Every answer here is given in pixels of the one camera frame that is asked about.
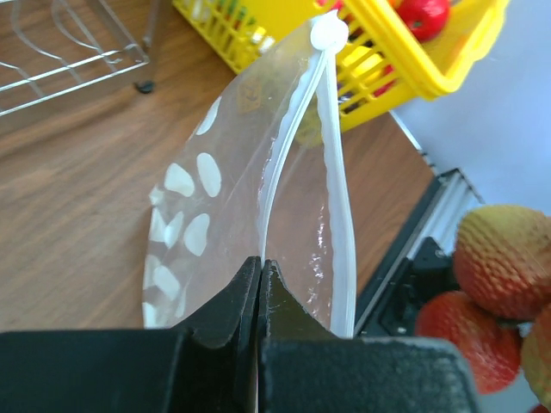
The yellow plastic basket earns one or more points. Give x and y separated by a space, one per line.
382 64

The metal dish rack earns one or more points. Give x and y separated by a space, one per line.
56 55

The aluminium rail frame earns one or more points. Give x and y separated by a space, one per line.
447 203

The toy strawberry bunch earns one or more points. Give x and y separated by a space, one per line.
499 317

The red toy apple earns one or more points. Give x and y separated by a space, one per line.
425 19

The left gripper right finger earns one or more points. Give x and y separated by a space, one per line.
303 367

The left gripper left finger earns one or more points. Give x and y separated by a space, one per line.
206 363

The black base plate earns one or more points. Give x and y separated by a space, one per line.
375 297

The polka dot zip bag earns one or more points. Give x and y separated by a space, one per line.
262 175

